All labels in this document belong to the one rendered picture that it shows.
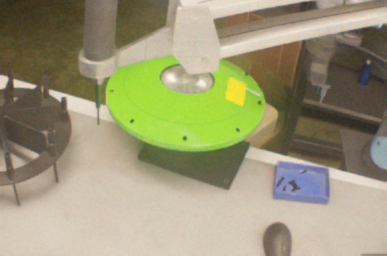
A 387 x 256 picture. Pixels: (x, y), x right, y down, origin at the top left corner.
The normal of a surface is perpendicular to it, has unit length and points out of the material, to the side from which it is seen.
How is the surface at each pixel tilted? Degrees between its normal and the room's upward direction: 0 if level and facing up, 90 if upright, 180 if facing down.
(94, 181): 0
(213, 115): 17
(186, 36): 90
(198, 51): 90
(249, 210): 0
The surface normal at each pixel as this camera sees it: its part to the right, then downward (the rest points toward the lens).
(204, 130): 0.18, -0.46
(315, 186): 0.10, -0.78
